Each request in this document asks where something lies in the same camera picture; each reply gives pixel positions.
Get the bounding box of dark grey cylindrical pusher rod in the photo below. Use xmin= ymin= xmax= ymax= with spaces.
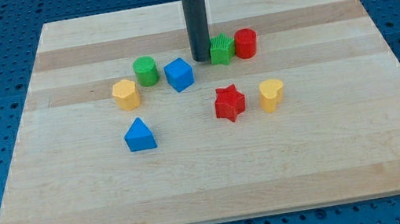
xmin=181 ymin=0 xmax=211 ymax=62

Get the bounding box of blue cube block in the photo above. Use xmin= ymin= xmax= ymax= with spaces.
xmin=164 ymin=58 xmax=195 ymax=92

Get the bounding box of green star block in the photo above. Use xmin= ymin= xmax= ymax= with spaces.
xmin=210 ymin=33 xmax=235 ymax=65

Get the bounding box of red cylinder block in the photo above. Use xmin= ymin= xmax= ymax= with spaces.
xmin=234 ymin=28 xmax=257 ymax=59

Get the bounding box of green cylinder block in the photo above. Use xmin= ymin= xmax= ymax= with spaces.
xmin=133 ymin=56 xmax=160 ymax=87

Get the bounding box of red star block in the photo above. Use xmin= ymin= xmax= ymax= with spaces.
xmin=214 ymin=84 xmax=246 ymax=122

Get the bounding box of yellow heart block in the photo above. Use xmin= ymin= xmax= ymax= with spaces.
xmin=259 ymin=79 xmax=284 ymax=113

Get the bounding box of yellow hexagon block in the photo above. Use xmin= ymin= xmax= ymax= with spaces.
xmin=112 ymin=79 xmax=141 ymax=111

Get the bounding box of blue triangle block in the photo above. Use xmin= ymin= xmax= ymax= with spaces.
xmin=123 ymin=117 xmax=157 ymax=152

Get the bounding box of light wooden board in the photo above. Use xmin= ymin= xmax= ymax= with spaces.
xmin=0 ymin=0 xmax=400 ymax=224

